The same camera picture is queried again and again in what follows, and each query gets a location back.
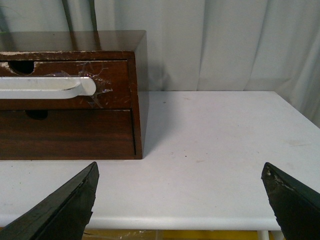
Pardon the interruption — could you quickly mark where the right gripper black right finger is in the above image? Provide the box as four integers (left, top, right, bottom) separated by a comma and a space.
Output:
261, 162, 320, 240

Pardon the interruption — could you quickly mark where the white table leg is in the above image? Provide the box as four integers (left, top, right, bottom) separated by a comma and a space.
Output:
257, 230, 270, 240

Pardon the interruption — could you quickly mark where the white curtain backdrop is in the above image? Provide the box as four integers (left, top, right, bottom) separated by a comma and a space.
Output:
0, 0, 320, 125

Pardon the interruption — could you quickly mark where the clear adhesive tape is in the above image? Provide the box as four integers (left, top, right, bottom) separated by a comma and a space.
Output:
41, 61, 115, 109

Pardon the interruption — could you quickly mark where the wooden drawer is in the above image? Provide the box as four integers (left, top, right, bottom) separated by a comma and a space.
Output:
0, 109, 136, 159
0, 60, 131, 110

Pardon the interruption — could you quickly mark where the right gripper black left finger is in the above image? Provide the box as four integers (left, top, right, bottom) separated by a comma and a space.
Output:
0, 161, 100, 240

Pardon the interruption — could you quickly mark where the brown wooden drawer cabinet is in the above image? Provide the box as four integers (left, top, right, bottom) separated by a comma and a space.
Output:
0, 30, 149, 160

